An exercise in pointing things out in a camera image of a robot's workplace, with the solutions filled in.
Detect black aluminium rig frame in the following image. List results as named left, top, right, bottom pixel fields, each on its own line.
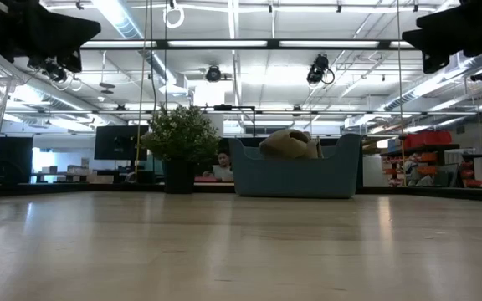
left=0, top=0, right=482, bottom=204

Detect black camera with cables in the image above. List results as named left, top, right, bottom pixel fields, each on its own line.
left=305, top=54, right=336, bottom=86
left=39, top=61, right=69, bottom=83

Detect black cabinet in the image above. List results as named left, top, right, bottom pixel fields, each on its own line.
left=0, top=135, right=34, bottom=185

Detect red storage bins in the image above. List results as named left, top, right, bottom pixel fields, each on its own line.
left=403, top=130, right=453, bottom=149

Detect black TV screen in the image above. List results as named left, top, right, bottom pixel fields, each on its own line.
left=94, top=125, right=151, bottom=161

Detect white cable loop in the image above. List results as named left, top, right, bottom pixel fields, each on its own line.
left=162, top=3, right=186, bottom=30

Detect small potted green plant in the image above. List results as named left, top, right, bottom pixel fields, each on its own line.
left=140, top=104, right=221, bottom=195

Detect round black overhead camera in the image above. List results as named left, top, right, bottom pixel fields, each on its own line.
left=205, top=64, right=223, bottom=84

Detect black shelf rack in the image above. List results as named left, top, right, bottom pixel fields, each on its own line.
left=380, top=143, right=482, bottom=188

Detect person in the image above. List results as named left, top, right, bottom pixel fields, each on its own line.
left=202, top=149, right=234, bottom=183

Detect tan baseball cap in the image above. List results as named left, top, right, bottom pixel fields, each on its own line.
left=258, top=128, right=324, bottom=161

